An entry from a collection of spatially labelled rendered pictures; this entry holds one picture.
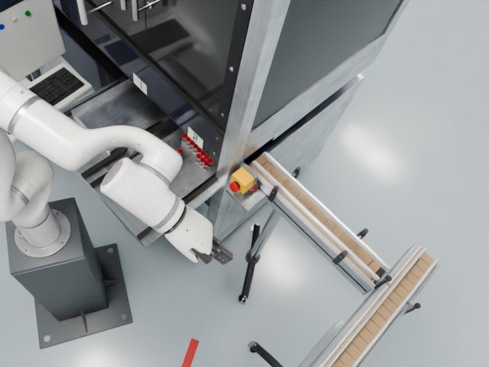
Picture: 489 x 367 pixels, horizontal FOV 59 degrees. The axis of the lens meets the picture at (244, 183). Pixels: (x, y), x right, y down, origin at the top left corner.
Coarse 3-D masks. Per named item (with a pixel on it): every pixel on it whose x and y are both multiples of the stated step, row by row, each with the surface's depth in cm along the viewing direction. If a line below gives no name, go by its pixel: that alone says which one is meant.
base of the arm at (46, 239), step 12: (48, 216) 144; (60, 216) 163; (36, 228) 142; (48, 228) 148; (60, 228) 161; (24, 240) 156; (36, 240) 150; (48, 240) 154; (60, 240) 158; (24, 252) 154; (36, 252) 155; (48, 252) 156
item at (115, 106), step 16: (128, 80) 194; (96, 96) 186; (112, 96) 191; (128, 96) 192; (144, 96) 194; (80, 112) 184; (96, 112) 186; (112, 112) 187; (128, 112) 188; (144, 112) 190; (160, 112) 191; (96, 128) 182; (144, 128) 186
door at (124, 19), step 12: (96, 0) 166; (108, 0) 159; (120, 0) 153; (144, 0) 142; (108, 12) 165; (120, 12) 158; (144, 12) 146; (120, 24) 163; (132, 24) 156; (144, 24) 150; (132, 36) 162; (144, 36) 156; (144, 48) 161
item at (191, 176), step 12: (180, 132) 188; (168, 144) 184; (180, 144) 185; (192, 156) 183; (180, 168) 180; (192, 168) 180; (216, 168) 182; (180, 180) 177; (192, 180) 178; (204, 180) 175; (180, 192) 174; (192, 192) 174
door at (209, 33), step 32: (160, 0) 135; (192, 0) 123; (224, 0) 113; (160, 32) 146; (192, 32) 132; (224, 32) 121; (160, 64) 159; (192, 64) 143; (224, 64) 130; (192, 96) 156
